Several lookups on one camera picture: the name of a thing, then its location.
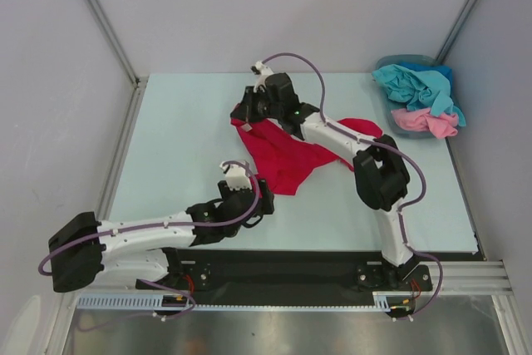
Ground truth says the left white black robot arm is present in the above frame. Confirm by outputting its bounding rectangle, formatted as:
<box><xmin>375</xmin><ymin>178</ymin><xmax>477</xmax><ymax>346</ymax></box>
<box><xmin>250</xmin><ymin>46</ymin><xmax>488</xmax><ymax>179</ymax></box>
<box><xmin>47</xmin><ymin>179</ymin><xmax>274</xmax><ymax>293</ymax></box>

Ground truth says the left light blue cable duct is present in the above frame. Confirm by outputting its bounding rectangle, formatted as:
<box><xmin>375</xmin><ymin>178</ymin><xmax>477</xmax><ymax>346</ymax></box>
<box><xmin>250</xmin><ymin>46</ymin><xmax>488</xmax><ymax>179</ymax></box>
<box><xmin>76</xmin><ymin>293</ymin><xmax>190</xmax><ymax>311</ymax></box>

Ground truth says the right aluminium frame post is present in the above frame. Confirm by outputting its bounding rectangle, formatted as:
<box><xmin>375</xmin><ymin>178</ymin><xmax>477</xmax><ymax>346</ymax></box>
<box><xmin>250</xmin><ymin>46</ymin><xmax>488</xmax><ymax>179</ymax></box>
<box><xmin>435</xmin><ymin>0</ymin><xmax>480</xmax><ymax>64</ymax></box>

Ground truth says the left aluminium frame post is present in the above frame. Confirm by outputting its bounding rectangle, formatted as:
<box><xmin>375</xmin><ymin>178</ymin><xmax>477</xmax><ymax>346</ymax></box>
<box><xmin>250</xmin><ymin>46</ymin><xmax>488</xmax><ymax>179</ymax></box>
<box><xmin>83</xmin><ymin>0</ymin><xmax>146</xmax><ymax>89</ymax></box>

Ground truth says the light blue cable duct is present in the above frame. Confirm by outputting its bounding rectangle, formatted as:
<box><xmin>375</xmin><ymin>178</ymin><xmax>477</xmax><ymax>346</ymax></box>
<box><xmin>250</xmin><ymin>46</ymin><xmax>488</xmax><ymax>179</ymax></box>
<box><xmin>76</xmin><ymin>293</ymin><xmax>190</xmax><ymax>311</ymax></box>
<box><xmin>373</xmin><ymin>291</ymin><xmax>421</xmax><ymax>312</ymax></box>

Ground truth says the red t shirt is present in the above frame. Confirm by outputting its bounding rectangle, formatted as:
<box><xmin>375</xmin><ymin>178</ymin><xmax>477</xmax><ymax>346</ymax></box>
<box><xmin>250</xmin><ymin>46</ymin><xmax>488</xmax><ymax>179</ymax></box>
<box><xmin>231</xmin><ymin>113</ymin><xmax>382</xmax><ymax>195</ymax></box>

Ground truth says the grey plastic bin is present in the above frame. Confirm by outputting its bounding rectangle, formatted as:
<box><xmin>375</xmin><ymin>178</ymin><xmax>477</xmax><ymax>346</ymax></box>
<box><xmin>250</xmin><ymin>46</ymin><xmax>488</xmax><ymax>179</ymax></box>
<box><xmin>372</xmin><ymin>54</ymin><xmax>466</xmax><ymax>139</ymax></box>

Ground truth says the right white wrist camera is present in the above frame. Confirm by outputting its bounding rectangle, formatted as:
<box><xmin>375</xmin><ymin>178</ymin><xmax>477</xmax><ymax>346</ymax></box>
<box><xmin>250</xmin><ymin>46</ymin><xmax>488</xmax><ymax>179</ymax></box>
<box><xmin>250</xmin><ymin>61</ymin><xmax>274</xmax><ymax>87</ymax></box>

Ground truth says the dark blue t shirt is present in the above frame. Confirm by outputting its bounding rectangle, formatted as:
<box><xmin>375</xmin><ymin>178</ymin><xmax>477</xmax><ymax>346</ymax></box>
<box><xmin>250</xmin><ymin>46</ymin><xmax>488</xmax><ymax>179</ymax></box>
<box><xmin>399</xmin><ymin>62</ymin><xmax>453</xmax><ymax>84</ymax></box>

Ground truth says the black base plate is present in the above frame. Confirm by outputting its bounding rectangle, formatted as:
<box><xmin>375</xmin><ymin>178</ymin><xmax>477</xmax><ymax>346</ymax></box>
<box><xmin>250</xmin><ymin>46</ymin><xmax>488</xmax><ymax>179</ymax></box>
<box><xmin>156</xmin><ymin>249</ymin><xmax>436</xmax><ymax>307</ymax></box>

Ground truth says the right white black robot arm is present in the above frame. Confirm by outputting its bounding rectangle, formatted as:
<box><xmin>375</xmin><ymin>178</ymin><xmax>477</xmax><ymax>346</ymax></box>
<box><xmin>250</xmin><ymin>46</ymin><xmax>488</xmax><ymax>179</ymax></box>
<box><xmin>230</xmin><ymin>67</ymin><xmax>419</xmax><ymax>289</ymax></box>

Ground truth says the light blue t shirt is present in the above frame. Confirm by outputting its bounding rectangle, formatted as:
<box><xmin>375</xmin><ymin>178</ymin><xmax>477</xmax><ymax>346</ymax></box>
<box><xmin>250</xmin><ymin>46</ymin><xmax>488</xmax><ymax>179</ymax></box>
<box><xmin>372</xmin><ymin>64</ymin><xmax>466</xmax><ymax>127</ymax></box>

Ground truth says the pink t shirt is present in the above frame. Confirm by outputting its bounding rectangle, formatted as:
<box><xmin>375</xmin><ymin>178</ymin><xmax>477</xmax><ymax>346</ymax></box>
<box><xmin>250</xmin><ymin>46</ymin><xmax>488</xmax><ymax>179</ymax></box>
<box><xmin>392</xmin><ymin>108</ymin><xmax>459</xmax><ymax>139</ymax></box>

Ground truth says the right light blue cable duct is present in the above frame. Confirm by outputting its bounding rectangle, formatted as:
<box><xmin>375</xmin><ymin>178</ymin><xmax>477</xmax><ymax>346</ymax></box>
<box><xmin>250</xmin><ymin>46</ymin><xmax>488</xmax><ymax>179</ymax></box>
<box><xmin>373</xmin><ymin>291</ymin><xmax>421</xmax><ymax>312</ymax></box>

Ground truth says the aluminium frame post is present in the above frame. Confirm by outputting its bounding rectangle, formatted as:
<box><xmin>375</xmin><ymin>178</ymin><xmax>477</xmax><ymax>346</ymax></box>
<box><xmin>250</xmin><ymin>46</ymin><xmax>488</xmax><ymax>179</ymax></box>
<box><xmin>435</xmin><ymin>0</ymin><xmax>480</xmax><ymax>64</ymax></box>
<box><xmin>83</xmin><ymin>0</ymin><xmax>146</xmax><ymax>89</ymax></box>

